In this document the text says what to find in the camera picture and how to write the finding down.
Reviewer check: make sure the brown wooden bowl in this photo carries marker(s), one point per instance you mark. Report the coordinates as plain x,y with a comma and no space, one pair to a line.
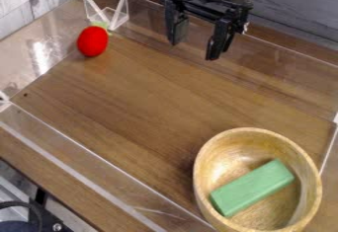
235,153

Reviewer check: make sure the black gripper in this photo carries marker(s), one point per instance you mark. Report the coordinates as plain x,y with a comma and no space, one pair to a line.
209,10

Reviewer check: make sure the clear acrylic corner bracket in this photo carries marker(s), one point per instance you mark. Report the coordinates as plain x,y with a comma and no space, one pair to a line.
112,18

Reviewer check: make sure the black table clamp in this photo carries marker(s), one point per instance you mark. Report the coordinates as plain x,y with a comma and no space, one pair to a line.
53,224

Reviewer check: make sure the green rectangular block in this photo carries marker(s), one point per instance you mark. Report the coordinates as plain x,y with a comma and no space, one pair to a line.
251,188

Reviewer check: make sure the red toy strawberry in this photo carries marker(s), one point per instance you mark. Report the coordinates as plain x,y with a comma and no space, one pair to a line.
93,41

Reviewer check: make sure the clear acrylic table fence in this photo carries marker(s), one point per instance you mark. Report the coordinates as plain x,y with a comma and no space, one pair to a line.
105,130

